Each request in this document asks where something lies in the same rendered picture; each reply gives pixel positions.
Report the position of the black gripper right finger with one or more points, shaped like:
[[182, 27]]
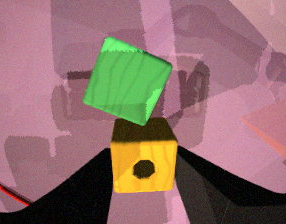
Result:
[[212, 195]]

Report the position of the yellow wooden block with hole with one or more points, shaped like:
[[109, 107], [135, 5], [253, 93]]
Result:
[[143, 156]]

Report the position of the green wooden block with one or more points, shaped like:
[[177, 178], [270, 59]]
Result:
[[126, 81]]

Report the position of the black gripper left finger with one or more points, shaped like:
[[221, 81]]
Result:
[[83, 199]]

